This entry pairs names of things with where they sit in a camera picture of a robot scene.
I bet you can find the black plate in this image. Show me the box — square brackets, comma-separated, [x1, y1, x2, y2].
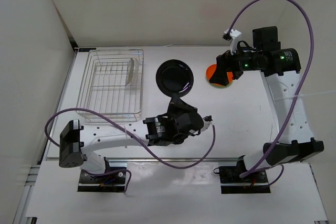
[155, 59, 194, 97]

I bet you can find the chrome wire dish rack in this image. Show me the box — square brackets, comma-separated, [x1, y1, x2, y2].
[76, 48, 144, 122]

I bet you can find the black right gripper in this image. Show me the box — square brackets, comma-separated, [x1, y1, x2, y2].
[209, 42, 263, 86]

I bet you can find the black XDOF label sticker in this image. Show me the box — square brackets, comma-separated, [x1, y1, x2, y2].
[78, 48, 89, 52]

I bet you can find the aluminium table edge rail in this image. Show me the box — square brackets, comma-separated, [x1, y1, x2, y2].
[45, 157, 238, 163]

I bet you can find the clear textured glass plate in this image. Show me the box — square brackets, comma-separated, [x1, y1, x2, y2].
[125, 58, 135, 85]

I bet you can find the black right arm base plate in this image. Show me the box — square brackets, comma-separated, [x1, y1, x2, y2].
[213, 166, 271, 195]

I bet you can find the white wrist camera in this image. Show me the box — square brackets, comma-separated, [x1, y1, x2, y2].
[203, 115, 213, 129]
[223, 29, 242, 55]

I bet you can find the orange plate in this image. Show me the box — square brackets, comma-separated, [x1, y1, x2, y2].
[206, 64, 233, 85]

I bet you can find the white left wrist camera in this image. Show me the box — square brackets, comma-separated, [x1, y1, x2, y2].
[203, 115, 213, 129]

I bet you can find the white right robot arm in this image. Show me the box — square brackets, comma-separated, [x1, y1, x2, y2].
[209, 26, 324, 182]

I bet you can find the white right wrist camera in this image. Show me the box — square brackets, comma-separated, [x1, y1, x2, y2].
[223, 29, 242, 55]

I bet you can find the white cable zip tie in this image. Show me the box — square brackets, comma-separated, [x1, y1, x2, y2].
[273, 90, 336, 101]

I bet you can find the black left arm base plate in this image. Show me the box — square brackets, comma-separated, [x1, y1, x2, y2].
[77, 167, 127, 193]

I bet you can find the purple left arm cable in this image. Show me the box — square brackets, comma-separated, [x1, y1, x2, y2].
[45, 107, 216, 193]

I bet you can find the green plate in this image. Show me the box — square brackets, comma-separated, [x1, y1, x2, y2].
[209, 81, 233, 89]

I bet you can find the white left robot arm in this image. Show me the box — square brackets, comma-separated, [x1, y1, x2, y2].
[59, 96, 212, 182]

